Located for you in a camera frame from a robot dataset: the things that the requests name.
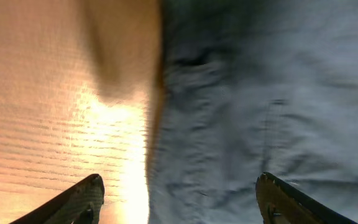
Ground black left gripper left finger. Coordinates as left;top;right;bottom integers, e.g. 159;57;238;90
12;174;105;224

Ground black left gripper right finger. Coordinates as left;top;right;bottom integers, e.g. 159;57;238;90
255;172;357;224

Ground dark navy shorts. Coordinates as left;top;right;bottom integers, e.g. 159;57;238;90
149;0;358;224

